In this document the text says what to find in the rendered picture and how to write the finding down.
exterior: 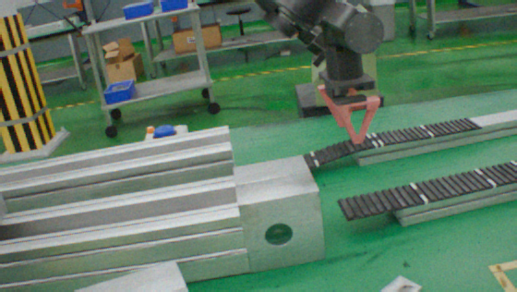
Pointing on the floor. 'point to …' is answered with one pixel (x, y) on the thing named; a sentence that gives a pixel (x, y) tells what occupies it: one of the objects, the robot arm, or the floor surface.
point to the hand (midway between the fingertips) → (350, 129)
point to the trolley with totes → (142, 91)
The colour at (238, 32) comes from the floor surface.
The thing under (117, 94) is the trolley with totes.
